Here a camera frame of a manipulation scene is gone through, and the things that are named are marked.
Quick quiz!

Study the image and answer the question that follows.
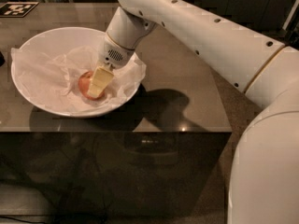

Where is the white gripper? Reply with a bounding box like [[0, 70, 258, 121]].
[[87, 34, 135, 99]]

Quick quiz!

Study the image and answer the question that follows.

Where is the red yellow apple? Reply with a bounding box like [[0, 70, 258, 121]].
[[78, 71, 105, 101]]

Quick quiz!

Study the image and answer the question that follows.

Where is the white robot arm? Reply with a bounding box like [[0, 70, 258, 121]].
[[100, 0, 299, 224]]

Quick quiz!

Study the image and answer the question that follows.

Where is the white bowl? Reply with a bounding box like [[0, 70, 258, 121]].
[[11, 27, 146, 118]]

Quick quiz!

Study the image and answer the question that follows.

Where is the white crumpled paper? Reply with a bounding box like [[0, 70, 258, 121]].
[[11, 47, 146, 113]]

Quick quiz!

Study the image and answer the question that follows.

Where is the dark glossy table cabinet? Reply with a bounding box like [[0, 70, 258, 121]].
[[0, 2, 233, 219]]

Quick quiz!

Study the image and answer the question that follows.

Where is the dark object at left edge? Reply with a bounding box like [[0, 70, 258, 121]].
[[0, 51, 6, 67]]

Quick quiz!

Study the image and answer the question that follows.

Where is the black white fiducial marker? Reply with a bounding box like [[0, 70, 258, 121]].
[[0, 2, 38, 18]]

